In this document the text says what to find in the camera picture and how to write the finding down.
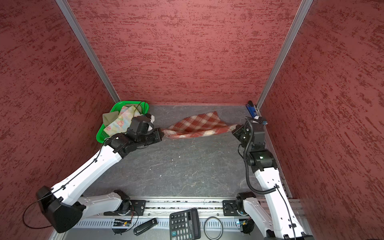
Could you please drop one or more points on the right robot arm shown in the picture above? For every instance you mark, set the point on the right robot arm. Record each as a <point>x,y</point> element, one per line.
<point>264,181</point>

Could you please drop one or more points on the blue clamp tool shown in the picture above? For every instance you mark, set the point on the blue clamp tool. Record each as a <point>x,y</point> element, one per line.
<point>252,110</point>

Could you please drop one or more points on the right aluminium corner post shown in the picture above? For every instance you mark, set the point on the right aluminium corner post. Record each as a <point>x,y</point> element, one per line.
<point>290,37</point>

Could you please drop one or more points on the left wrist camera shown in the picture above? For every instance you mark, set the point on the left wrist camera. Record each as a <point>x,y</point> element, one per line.
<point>142,125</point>

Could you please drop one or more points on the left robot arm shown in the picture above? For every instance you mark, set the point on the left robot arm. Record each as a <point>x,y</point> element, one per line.
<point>64,204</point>

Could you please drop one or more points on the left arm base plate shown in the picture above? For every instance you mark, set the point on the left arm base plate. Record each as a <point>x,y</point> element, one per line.
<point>133,207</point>

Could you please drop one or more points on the red plaid skirt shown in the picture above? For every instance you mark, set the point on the red plaid skirt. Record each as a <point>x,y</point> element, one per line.
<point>202,125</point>

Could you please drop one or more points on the green plastic basket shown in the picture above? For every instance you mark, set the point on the green plastic basket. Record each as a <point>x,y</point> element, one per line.
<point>101,135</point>

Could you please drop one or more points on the floral pastel skirt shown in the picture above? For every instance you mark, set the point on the floral pastel skirt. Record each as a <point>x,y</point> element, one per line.
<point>122,123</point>

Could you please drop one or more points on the olive green skirt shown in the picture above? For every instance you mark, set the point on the olive green skirt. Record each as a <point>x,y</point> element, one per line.
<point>110,117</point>

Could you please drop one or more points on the aluminium corner post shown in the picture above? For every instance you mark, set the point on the aluminium corner post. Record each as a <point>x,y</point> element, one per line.
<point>80,35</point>
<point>290,37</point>

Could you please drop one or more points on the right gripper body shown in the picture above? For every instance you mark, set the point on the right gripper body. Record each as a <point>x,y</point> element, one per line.
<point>241,135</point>

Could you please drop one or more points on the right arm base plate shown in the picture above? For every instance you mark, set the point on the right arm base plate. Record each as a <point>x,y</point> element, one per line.
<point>232,207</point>

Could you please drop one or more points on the aluminium front rail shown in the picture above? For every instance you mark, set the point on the aluminium front rail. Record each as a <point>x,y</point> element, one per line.
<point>159,207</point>

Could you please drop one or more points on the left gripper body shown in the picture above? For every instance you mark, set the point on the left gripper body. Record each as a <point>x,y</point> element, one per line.
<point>149,138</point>

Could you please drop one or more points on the black remote stick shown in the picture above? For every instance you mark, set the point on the black remote stick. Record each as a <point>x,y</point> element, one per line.
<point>145,227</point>

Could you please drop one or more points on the left aluminium corner post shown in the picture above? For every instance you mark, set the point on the left aluminium corner post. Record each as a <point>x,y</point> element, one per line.
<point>80,35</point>

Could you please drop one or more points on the left circuit board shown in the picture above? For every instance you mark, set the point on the left circuit board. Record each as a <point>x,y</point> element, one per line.
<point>120,226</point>

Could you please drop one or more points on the black calculator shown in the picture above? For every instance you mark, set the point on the black calculator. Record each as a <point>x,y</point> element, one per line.
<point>185,225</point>

